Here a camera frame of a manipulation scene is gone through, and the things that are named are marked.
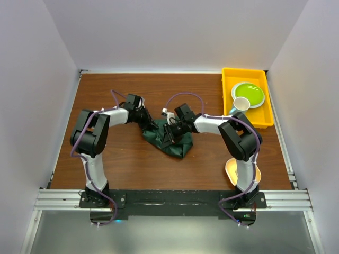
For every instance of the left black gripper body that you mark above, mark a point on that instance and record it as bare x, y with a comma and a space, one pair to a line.
139, 117

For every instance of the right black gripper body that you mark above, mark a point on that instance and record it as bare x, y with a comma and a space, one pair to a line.
176, 130

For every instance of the dark green cloth napkin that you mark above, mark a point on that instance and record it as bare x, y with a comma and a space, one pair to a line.
159, 139

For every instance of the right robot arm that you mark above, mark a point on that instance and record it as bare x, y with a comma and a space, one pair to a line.
239, 135

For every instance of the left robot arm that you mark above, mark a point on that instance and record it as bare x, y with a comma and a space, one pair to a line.
89, 137

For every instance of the cream square bowl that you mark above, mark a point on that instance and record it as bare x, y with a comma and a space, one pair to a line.
231, 171

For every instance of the white blue mug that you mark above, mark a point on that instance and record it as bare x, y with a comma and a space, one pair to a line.
240, 104

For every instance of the green plate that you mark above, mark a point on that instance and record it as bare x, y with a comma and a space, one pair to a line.
250, 91

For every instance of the yellow plastic bin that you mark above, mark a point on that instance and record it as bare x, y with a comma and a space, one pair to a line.
261, 117

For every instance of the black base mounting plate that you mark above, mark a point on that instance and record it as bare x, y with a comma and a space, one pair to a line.
183, 203

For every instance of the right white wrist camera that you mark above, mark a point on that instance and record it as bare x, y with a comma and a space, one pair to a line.
168, 115

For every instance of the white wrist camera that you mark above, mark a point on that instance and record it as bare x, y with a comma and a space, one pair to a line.
141, 103
168, 115

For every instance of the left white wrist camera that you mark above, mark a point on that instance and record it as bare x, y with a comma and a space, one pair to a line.
141, 103

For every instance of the aluminium frame rail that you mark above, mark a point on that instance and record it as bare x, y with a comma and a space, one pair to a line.
60, 225

